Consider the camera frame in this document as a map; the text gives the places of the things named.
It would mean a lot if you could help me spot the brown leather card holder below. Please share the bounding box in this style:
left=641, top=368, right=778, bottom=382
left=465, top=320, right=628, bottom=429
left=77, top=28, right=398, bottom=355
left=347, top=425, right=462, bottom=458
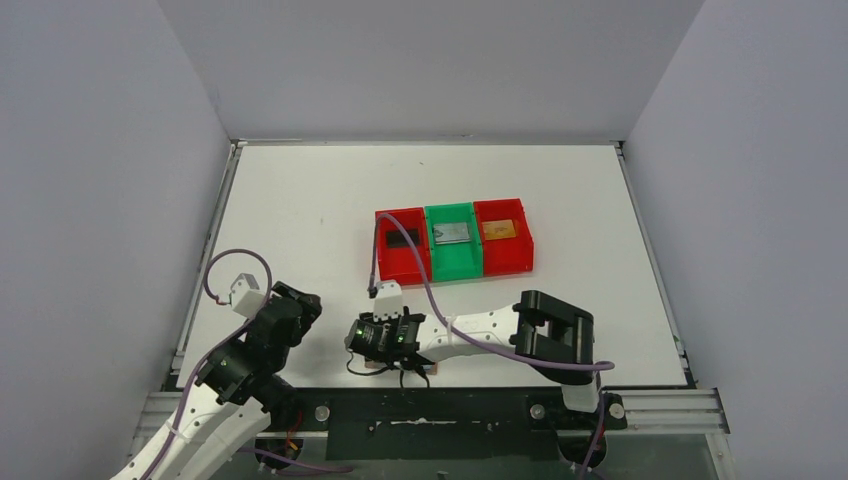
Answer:
left=361, top=359, right=438, bottom=376

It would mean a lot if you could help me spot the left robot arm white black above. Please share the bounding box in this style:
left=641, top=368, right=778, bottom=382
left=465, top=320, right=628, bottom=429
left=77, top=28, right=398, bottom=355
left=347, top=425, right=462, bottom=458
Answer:
left=116, top=275, right=322, bottom=479

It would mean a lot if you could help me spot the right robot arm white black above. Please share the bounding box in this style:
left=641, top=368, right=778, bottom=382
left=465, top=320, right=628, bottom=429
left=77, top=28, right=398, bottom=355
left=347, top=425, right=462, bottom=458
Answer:
left=345, top=290, right=602, bottom=427

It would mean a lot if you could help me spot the black card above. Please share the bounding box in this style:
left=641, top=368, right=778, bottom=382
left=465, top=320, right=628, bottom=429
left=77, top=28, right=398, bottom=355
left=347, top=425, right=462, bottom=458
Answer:
left=384, top=229, right=421, bottom=249

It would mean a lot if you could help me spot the silver grey card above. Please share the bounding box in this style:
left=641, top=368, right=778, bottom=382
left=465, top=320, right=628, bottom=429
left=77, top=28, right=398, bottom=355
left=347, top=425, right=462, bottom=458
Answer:
left=433, top=222, right=471, bottom=245

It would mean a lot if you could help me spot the orange gold card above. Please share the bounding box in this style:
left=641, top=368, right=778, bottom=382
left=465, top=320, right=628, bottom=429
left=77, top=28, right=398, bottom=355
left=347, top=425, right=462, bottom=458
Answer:
left=481, top=219, right=517, bottom=241

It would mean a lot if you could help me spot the left red bin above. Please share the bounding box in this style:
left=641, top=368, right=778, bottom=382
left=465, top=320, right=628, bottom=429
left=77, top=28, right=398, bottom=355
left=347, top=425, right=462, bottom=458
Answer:
left=375, top=207, right=432, bottom=285

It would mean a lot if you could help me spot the red bin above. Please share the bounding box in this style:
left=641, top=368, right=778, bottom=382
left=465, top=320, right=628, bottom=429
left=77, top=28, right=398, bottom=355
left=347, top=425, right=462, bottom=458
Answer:
left=473, top=198, right=535, bottom=277
left=375, top=207, right=432, bottom=285

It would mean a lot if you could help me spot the green middle bin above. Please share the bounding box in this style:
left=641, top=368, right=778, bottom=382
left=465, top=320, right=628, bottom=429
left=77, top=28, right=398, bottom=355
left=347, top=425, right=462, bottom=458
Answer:
left=424, top=202, right=483, bottom=282

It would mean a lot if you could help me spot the right red bin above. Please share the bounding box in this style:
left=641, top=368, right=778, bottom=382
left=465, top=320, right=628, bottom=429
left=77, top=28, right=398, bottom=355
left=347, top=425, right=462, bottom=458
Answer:
left=473, top=198, right=535, bottom=277

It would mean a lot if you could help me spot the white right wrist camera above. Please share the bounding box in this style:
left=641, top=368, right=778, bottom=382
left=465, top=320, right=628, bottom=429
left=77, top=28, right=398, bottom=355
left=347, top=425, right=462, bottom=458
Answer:
left=369, top=280, right=405, bottom=322

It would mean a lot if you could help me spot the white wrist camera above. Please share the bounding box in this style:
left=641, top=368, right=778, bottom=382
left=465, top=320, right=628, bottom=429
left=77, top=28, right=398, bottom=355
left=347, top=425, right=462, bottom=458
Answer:
left=228, top=273, right=265, bottom=319
left=369, top=280, right=405, bottom=322

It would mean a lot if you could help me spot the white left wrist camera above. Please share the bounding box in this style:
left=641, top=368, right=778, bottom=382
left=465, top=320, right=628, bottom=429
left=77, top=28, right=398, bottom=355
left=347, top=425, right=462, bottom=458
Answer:
left=228, top=273, right=265, bottom=319

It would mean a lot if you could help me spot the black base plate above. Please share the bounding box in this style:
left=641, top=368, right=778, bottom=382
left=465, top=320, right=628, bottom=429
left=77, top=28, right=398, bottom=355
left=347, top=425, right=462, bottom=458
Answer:
left=231, top=387, right=627, bottom=463

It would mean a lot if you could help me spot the aluminium frame rail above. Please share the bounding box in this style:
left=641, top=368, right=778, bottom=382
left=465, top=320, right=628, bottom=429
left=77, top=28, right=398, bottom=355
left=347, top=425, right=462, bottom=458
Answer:
left=133, top=389, right=730, bottom=443

